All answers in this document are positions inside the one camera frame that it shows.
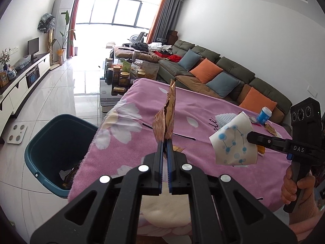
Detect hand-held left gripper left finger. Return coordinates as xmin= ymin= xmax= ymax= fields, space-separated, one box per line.
xmin=30 ymin=140 xmax=164 ymax=244

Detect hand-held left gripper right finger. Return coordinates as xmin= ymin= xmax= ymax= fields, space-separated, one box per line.
xmin=166 ymin=138 xmax=298 ymax=244

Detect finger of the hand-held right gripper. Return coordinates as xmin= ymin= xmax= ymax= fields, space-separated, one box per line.
xmin=246 ymin=131 xmax=288 ymax=155

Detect blue dotted paper cup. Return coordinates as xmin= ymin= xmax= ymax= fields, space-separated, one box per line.
xmin=209 ymin=112 xmax=258 ymax=166

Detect white foam fruit net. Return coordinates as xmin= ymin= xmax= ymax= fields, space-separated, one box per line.
xmin=216 ymin=113 xmax=239 ymax=127

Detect gold foil wrapper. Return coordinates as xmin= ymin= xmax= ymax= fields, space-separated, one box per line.
xmin=154 ymin=79 xmax=177 ymax=142

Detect teal plastic bin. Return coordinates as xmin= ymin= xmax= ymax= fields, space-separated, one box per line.
xmin=25 ymin=114 xmax=99 ymax=199

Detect person's right forearm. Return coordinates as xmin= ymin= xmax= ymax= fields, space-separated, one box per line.
xmin=288 ymin=196 xmax=325 ymax=242

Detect person's right hand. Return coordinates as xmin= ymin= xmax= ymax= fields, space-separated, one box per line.
xmin=281 ymin=168 xmax=316 ymax=206

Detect brown gold snack packet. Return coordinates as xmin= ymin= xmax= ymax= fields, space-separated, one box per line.
xmin=264 ymin=123 xmax=282 ymax=136

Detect blue white lidded cup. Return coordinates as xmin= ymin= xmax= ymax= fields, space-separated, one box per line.
xmin=256 ymin=107 xmax=272 ymax=125

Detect orange cushion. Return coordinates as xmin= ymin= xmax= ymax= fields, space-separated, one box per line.
xmin=239 ymin=87 xmax=278 ymax=115
xmin=189 ymin=58 xmax=224 ymax=84

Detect pink flowered blanket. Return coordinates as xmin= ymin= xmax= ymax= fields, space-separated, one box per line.
xmin=67 ymin=77 xmax=292 ymax=244

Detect blue cushion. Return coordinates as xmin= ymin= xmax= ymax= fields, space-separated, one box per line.
xmin=206 ymin=72 xmax=240 ymax=98
xmin=179 ymin=49 xmax=204 ymax=72

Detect green brown sectional sofa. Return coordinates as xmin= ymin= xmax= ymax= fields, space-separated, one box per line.
xmin=113 ymin=39 xmax=292 ymax=130

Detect glass coffee table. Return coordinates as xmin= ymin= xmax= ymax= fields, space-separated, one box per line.
xmin=99 ymin=57 xmax=163 ymax=122

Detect white crumpled tissue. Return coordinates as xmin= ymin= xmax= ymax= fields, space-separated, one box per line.
xmin=59 ymin=169 xmax=74 ymax=181

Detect brown paper bag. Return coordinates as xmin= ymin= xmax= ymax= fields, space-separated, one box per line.
xmin=141 ymin=62 xmax=160 ymax=80

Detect cluster of dark lidded jars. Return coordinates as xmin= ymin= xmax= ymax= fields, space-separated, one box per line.
xmin=105 ymin=58 xmax=131 ymax=88

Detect white clothes pile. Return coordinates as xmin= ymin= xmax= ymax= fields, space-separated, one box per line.
xmin=148 ymin=42 xmax=173 ymax=54

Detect brown cardboard boxes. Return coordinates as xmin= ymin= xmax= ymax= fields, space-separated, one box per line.
xmin=166 ymin=30 xmax=178 ymax=45

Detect white exercise machine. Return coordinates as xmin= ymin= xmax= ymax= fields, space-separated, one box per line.
xmin=128 ymin=32 xmax=149 ymax=47

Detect white bathroom scale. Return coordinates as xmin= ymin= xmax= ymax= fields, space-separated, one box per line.
xmin=7 ymin=124 xmax=27 ymax=145

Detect grey orange curtain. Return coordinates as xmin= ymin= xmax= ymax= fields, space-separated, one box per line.
xmin=147 ymin=0 xmax=183 ymax=44
xmin=65 ymin=0 xmax=85 ymax=58

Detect tall plant yellow pot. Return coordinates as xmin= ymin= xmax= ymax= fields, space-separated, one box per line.
xmin=52 ymin=10 xmax=77 ymax=65

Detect white black TV cabinet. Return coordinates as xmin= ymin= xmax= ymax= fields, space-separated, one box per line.
xmin=0 ymin=52 xmax=51 ymax=143

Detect large dark framed window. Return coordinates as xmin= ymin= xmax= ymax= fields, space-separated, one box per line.
xmin=75 ymin=0 xmax=165 ymax=29

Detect white standing air conditioner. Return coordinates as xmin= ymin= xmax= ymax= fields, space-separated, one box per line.
xmin=52 ymin=0 xmax=75 ymax=63

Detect crumpled grey plastic bag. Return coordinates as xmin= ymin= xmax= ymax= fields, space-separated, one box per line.
xmin=15 ymin=54 xmax=32 ymax=69

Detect black monitor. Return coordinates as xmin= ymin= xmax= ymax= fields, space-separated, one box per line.
xmin=27 ymin=38 xmax=40 ymax=59

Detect cloth covered standing fan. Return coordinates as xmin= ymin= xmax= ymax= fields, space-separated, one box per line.
xmin=38 ymin=13 xmax=56 ymax=65

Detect small plant blue vase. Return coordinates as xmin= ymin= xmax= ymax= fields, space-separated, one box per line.
xmin=0 ymin=48 xmax=12 ymax=72

